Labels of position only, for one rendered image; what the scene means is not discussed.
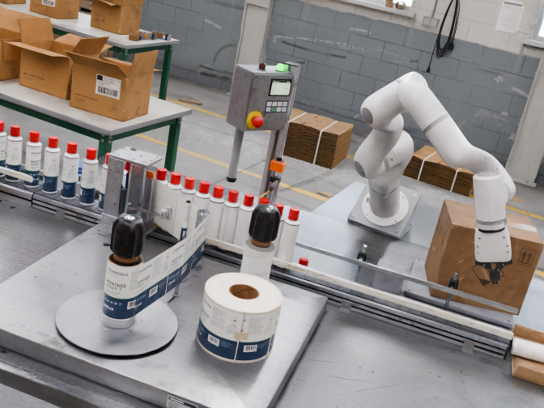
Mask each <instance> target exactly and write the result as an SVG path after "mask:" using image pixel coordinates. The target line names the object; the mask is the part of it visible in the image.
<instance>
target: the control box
mask: <svg viewBox="0 0 544 408"><path fill-rule="evenodd" d="M258 67H259V65H241V64H237V65H236V68H235V74H234V79H233V84H232V93H231V98H230V103H229V107H228V112H227V123H229V124H230V125H233V126H235V127H236V128H237V129H239V130H241V131H262V130H284V127H285V123H286V119H287V112H286V113H265V108H266V101H267V100H288V106H287V111H288V107H289V103H290V98H291V91H292V87H293V83H294V78H295V76H294V75H293V74H292V73H291V72H290V71H288V72H287V71H283V72H278V71H276V70H275V69H276V67H277V66H266V71H259V70H258V69H257V68H258ZM271 79H292V83H291V90H290V95H289V96H269V91H270V83H271ZM256 116H261V117H262V118H263V120H264V122H263V125H262V126H261V127H260V128H255V127H254V126H253V123H252V119H253V117H256Z"/></svg>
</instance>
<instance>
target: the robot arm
mask: <svg viewBox="0 0 544 408"><path fill-rule="evenodd" d="M405 111H407V112H408V113H409V114H410V115H411V117H412V118H413V119H414V121H415V123H416V124H417V125H418V127H419V128H420V129H421V130H422V132H423V133H424V135H425V136H426V138H427V139H428V141H429V142H430V143H431V145H432V146H433V147H434V148H435V149H436V151H437V152H438V154H439V155H440V157H441V158H442V160H443V161H444V162H445V163H446V164H447V165H448V166H449V167H451V168H464V169H466V170H469V171H471V172H472V173H473V174H475V175H474V176H473V184H474V205H475V216H476V230H475V239H474V244H475V258H476V259H475V265H478V266H483V267H485V268H486V269H487V270H488V271H489V277H490V281H492V284H498V281H500V274H499V272H500V270H501V269H502V268H503V267H504V266H507V265H511V264H512V263H513V260H512V249H511V241H510V235H509V231H508V227H506V226H504V224H505V223H507V222H508V218H506V209H505V206H506V202H508V201H510V200H511V199H512V198H513V197H514V195H515V193H516V186H515V185H514V182H513V181H512V178H511V177H510V176H509V175H508V173H507V172H506V170H505V169H504V167H503V166H502V165H501V164H500V163H499V161H498V160H497V159H496V158H495V157H493V156H492V155H490V154H489V153H487V152H485V151H483V150H481V149H479V148H477V147H474V146H472V145H471V144H470V143H469V142H468V141H467V140H466V138H465V136H464V135H463V134H462V132H461V131H460V130H459V128H458V127H457V125H456V124H455V122H454V121H453V119H452V118H451V117H450V116H449V114H448V113H447V112H446V110H445V109H444V107H443V106H442V104H441V103H440V102H439V101H438V100H437V98H436V97H435V95H434V94H433V93H432V91H431V90H430V89H429V88H428V85H427V82H426V80H425V78H424V77H423V76H422V75H421V74H419V73H417V72H410V73H408V74H405V75H403V76H402V77H401V78H399V79H397V80H395V81H393V82H392V83H390V84H389V85H387V86H385V87H383V88H381V89H380V90H379V91H377V92H375V93H373V94H372V95H370V96H369V97H368V98H367V99H366V100H365V101H364V102H363V104H362V106H361V115H362V118H363V119H364V121H365V122H366V123H367V124H368V125H369V126H370V127H372V132H371V133H370V134H369V135H368V136H367V138H366V139H365V140H364V141H363V143H362V144H361V146H360V147H359V149H358V150H357V151H356V153H355V157H354V165H355V169H356V171H357V173H358V174H359V175H360V176H361V177H363V178H367V179H368V187H369V193H368V194H367V195H366V197H365V198H364V200H363V204H362V210H363V215H364V216H365V218H366V219H367V220H368V221H369V222H370V223H372V224H374V225H376V226H380V227H390V226H393V225H396V224H398V223H400V222H401V221H402V220H403V219H404V218H405V217H406V215H407V213H408V209H409V204H408V200H407V198H406V196H405V195H404V194H403V193H402V192H401V191H400V188H399V176H400V175H401V174H402V173H403V171H404V170H405V168H406V166H407V165H408V163H409V162H410V160H411V158H412V155H413V153H414V144H413V140H412V138H411V136H410V135H409V134H408V133H407V132H406V131H404V130H402V129H403V125H404V121H403V118H402V115H401V113H403V112H405ZM492 262H497V263H496V268H495V270H494V269H493V267H492V264H491V263H492Z"/></svg>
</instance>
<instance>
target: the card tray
mask: <svg viewBox="0 0 544 408"><path fill-rule="evenodd" d="M512 333H513V337H514V338H519V339H522V340H525V341H529V342H534V343H537V344H541V345H544V333H543V332H541V331H538V330H535V329H530V328H528V327H525V326H523V325H518V324H515V325H514V328H513V331H512ZM512 376H514V377H517V378H520V379H522V380H527V381H529V382H532V383H534V384H537V385H541V386H544V363H541V362H538V361H535V360H531V359H526V358H523V357H520V356H517V355H512Z"/></svg>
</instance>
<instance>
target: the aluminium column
mask: <svg viewBox="0 0 544 408"><path fill-rule="evenodd" d="M300 67H301V64H298V63H294V62H285V63H284V66H283V70H284V71H287V72H288V71H290V72H291V73H292V74H293V75H294V76H295V78H294V80H296V79H298V78H299V75H300ZM295 91H296V87H294V88H292V91H291V98H290V103H289V107H288V111H287V117H288V116H289V115H291V111H292V107H293V103H294V99H295ZM289 123H290V122H288V123H287V124H286V123H285V127H284V130H279V131H278V138H277V142H276V147H275V152H274V144H275V139H276V134H277V130H271V133H270V140H269V146H268V150H267V154H266V161H265V166H264V171H263V175H262V179H261V187H260V191H259V196H258V197H260V196H261V195H263V194H264V193H266V186H267V182H268V178H269V174H270V162H271V161H272V157H273V152H274V158H275V156H276V157H278V156H280V157H283V151H284V147H285V143H286V139H287V131H288V127H289ZM275 187H276V186H275ZM275 187H274V190H273V191H271V193H270V205H272V203H273V199H274V191H275Z"/></svg>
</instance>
